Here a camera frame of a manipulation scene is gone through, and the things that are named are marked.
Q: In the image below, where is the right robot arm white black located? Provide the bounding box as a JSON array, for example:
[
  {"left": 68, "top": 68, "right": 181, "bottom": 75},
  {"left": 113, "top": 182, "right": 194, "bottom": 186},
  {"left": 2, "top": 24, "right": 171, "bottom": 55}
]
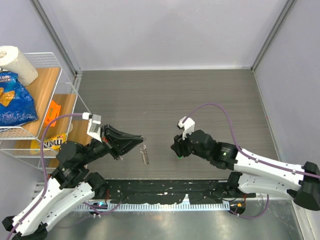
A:
[{"left": 170, "top": 130, "right": 320, "bottom": 211}]

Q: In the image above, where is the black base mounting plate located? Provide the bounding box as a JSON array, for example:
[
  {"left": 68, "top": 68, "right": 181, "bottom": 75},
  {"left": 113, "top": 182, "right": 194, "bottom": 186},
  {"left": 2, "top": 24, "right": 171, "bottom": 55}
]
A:
[{"left": 86, "top": 177, "right": 245, "bottom": 205}]

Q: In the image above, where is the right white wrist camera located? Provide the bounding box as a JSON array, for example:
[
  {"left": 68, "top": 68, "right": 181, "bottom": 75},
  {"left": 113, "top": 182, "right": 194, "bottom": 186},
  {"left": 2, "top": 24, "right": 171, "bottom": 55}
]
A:
[{"left": 177, "top": 116, "right": 195, "bottom": 140}]

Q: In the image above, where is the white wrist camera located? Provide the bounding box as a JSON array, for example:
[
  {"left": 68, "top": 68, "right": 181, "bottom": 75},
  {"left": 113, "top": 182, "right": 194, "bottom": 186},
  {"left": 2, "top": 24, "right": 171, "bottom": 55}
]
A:
[
  {"left": 177, "top": 116, "right": 195, "bottom": 140},
  {"left": 82, "top": 112, "right": 102, "bottom": 142}
]

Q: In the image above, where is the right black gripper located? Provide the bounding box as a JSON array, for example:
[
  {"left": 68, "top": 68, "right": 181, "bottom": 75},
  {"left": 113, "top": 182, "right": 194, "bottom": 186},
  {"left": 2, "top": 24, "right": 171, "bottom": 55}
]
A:
[{"left": 171, "top": 127, "right": 211, "bottom": 161}]

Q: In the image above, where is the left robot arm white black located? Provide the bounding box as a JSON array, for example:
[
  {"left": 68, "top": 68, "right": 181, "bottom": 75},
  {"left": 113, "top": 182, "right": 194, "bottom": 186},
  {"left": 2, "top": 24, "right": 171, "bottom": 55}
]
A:
[{"left": 2, "top": 123, "right": 144, "bottom": 240}]

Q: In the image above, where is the orange candy packet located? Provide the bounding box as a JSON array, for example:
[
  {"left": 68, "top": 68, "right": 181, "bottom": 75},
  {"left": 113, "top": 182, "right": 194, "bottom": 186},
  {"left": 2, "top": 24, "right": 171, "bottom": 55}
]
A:
[{"left": 43, "top": 100, "right": 61, "bottom": 127}]

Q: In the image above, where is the yellow m&m's bag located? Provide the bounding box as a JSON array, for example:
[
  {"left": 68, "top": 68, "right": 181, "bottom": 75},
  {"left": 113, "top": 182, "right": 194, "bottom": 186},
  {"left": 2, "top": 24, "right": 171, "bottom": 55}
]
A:
[{"left": 30, "top": 133, "right": 67, "bottom": 155}]

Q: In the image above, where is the white wire shelf rack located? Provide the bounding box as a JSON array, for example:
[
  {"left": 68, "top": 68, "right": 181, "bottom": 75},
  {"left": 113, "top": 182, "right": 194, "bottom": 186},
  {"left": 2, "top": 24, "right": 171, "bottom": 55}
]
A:
[{"left": 0, "top": 52, "right": 91, "bottom": 173}]

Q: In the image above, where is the blue chips bag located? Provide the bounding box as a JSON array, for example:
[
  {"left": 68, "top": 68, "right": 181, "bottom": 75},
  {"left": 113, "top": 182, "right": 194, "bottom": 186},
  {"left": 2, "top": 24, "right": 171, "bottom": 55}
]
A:
[{"left": 0, "top": 71, "right": 38, "bottom": 127}]

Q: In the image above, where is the white slotted cable duct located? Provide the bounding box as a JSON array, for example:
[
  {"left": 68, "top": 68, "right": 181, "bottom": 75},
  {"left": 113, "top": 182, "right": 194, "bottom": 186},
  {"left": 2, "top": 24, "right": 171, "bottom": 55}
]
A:
[{"left": 72, "top": 200, "right": 230, "bottom": 212}]

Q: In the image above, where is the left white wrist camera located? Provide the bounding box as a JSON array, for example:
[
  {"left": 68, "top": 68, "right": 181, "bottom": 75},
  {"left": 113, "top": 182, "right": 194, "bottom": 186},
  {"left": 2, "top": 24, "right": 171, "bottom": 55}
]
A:
[{"left": 82, "top": 112, "right": 102, "bottom": 142}]

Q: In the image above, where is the paper towel roll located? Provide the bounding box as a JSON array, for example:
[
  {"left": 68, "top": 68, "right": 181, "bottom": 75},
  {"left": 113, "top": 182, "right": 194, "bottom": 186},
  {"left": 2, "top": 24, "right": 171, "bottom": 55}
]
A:
[{"left": 0, "top": 45, "right": 39, "bottom": 87}]

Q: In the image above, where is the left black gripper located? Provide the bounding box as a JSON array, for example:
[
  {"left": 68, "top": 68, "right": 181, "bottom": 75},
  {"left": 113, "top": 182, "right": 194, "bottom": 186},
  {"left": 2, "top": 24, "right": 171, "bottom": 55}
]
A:
[{"left": 80, "top": 122, "right": 144, "bottom": 165}]

